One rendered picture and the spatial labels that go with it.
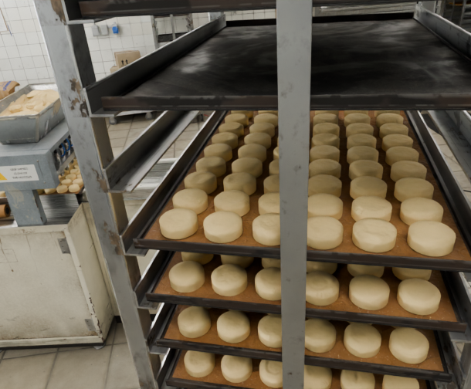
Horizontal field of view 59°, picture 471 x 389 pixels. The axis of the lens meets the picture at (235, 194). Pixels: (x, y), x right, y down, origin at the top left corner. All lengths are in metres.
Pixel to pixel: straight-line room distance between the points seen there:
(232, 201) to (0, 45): 6.05
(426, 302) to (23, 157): 1.62
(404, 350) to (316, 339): 0.12
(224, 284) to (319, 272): 0.13
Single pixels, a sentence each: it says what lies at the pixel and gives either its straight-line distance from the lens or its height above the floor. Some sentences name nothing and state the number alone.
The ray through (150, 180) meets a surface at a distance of 2.20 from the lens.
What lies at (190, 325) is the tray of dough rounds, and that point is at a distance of 0.65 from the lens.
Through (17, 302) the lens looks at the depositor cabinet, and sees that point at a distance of 2.40.
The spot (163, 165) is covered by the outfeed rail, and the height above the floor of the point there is 0.87.
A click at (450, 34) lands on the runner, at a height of 1.68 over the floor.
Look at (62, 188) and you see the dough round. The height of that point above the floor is 0.92.
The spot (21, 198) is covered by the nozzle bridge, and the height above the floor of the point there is 0.98.
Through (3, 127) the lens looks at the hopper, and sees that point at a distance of 1.99.
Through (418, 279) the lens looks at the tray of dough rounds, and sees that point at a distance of 0.60.
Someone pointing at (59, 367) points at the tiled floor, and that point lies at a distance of 2.54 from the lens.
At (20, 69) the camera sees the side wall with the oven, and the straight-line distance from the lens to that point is 6.49.
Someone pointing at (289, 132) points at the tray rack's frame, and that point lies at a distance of 0.41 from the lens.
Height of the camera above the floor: 1.80
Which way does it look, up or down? 29 degrees down
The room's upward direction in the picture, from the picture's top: 4 degrees counter-clockwise
